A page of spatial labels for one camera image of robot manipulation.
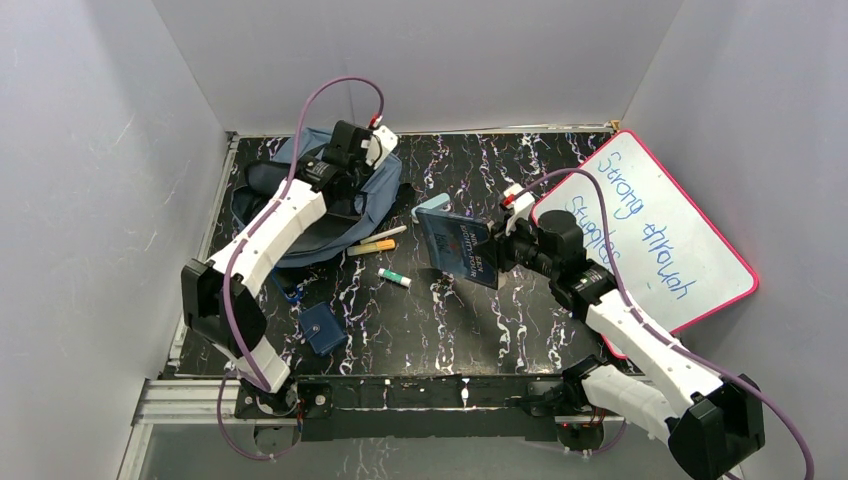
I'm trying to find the white pen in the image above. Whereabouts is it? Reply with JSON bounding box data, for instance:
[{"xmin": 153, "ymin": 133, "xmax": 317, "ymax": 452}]
[{"xmin": 359, "ymin": 225, "xmax": 408, "ymax": 245}]

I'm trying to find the navy snap wallet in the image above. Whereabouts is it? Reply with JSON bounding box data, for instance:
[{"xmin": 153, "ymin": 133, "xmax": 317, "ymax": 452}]
[{"xmin": 298, "ymin": 302, "xmax": 348, "ymax": 357}]

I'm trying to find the yellow orange highlighter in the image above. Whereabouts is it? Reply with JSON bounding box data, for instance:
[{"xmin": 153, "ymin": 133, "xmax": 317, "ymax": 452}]
[{"xmin": 346, "ymin": 239, "xmax": 397, "ymax": 256}]

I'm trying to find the black front rail frame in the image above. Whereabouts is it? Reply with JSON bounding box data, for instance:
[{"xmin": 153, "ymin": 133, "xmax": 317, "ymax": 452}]
[{"xmin": 291, "ymin": 374, "xmax": 584, "ymax": 444}]

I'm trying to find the dark blue notebook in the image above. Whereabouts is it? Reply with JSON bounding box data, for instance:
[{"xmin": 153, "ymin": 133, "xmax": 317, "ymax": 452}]
[{"xmin": 417, "ymin": 209, "xmax": 501, "ymax": 289}]

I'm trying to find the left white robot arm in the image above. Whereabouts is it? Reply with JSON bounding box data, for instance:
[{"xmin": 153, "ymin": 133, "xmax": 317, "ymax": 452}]
[{"xmin": 181, "ymin": 121, "xmax": 398, "ymax": 416}]

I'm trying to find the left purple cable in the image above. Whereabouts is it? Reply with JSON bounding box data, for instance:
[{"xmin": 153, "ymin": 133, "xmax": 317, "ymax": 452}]
[{"xmin": 215, "ymin": 76, "xmax": 387, "ymax": 463}]

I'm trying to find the pink framed whiteboard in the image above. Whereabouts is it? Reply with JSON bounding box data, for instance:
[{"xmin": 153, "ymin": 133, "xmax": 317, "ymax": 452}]
[{"xmin": 532, "ymin": 130, "xmax": 759, "ymax": 333}]

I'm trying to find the teal eraser case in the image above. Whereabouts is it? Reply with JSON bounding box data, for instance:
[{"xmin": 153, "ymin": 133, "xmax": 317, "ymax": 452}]
[{"xmin": 411, "ymin": 193, "xmax": 451, "ymax": 224}]

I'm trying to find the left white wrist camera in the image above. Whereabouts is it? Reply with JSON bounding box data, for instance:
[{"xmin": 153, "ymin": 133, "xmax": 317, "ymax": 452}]
[{"xmin": 366, "ymin": 125, "xmax": 399, "ymax": 169}]

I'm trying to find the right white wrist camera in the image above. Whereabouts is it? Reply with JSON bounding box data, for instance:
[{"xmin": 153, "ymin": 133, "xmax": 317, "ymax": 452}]
[{"xmin": 501, "ymin": 184, "xmax": 536, "ymax": 236}]

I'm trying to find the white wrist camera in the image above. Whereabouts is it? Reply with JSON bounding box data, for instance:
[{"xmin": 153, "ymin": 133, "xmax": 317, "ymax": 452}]
[
  {"xmin": 366, "ymin": 125, "xmax": 399, "ymax": 169},
  {"xmin": 501, "ymin": 184, "xmax": 536, "ymax": 236}
]

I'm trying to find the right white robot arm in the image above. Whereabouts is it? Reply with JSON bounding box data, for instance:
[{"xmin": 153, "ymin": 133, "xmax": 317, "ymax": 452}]
[{"xmin": 471, "ymin": 211, "xmax": 765, "ymax": 479}]

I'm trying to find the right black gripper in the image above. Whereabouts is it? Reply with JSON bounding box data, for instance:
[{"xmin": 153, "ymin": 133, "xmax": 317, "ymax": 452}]
[{"xmin": 472, "ymin": 213, "xmax": 558, "ymax": 280}]

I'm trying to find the green white glue stick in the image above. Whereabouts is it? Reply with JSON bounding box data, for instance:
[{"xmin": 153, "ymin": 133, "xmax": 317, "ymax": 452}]
[{"xmin": 378, "ymin": 268, "xmax": 412, "ymax": 288}]

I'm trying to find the blue student backpack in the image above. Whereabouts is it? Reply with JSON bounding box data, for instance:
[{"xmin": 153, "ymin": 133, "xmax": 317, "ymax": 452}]
[{"xmin": 230, "ymin": 127, "xmax": 415, "ymax": 270}]

